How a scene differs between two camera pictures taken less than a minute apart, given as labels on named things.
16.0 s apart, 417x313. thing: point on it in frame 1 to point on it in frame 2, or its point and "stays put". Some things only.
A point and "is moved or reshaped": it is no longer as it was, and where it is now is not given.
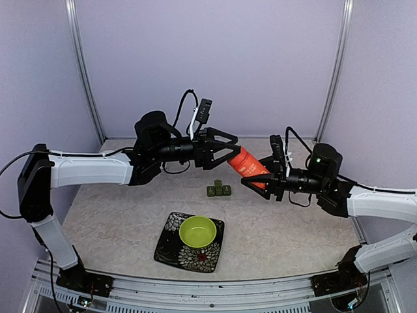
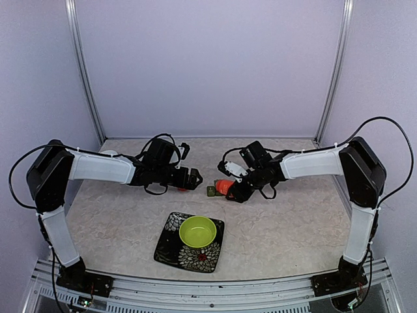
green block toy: x=218 y=189 stays put
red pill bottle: x=248 y=165 is moved or reshaped
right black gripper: x=276 y=181 to x=240 y=195
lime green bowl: x=198 y=231 stays put
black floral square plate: x=172 y=250 stays put
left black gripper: x=204 y=155 to x=182 y=182
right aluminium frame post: x=347 y=12 stays put
